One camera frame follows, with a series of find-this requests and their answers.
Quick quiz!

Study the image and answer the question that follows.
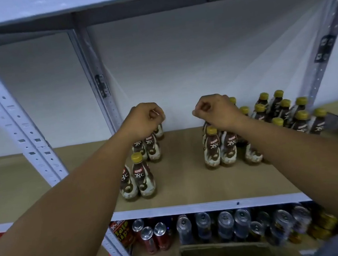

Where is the person's right hand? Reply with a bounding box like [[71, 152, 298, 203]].
[[190, 90, 248, 137]]

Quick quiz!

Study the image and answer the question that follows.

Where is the person's left hand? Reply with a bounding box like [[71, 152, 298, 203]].
[[116, 100, 170, 144]]

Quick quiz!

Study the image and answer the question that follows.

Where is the group of Kopiko coffee bottles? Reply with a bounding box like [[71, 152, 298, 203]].
[[110, 84, 336, 203]]

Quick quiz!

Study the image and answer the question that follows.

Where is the white metal shelving rack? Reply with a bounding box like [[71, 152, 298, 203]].
[[0, 0, 338, 256]]

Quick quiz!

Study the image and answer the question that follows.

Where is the person's right forearm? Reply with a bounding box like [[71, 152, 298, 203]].
[[229, 104, 338, 256]]

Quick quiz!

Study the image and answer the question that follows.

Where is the person's left forearm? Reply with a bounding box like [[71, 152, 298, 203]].
[[0, 127, 155, 256]]

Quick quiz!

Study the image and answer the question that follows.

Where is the row of silver cans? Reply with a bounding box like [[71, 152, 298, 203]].
[[130, 195, 338, 256]]

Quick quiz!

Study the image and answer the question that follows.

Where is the large red chips packet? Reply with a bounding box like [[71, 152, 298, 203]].
[[106, 218, 138, 256]]

